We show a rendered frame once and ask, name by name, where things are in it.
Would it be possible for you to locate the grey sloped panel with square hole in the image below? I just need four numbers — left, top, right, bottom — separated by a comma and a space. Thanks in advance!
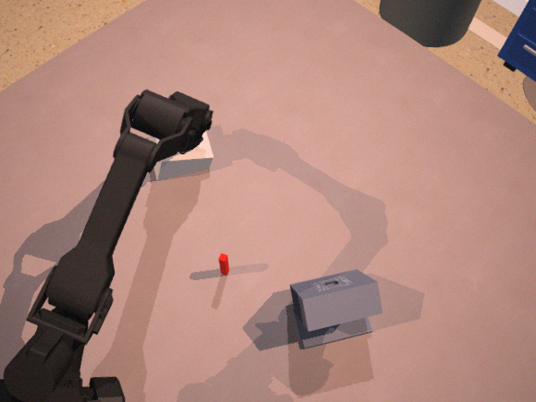
290, 270, 383, 349

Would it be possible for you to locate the red rectangular bar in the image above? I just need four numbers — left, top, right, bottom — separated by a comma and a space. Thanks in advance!
219, 253, 229, 275

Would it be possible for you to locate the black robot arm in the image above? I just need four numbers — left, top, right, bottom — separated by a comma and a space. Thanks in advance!
4, 90, 213, 402

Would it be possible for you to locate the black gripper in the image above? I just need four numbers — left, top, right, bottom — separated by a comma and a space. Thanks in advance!
0, 361, 125, 402

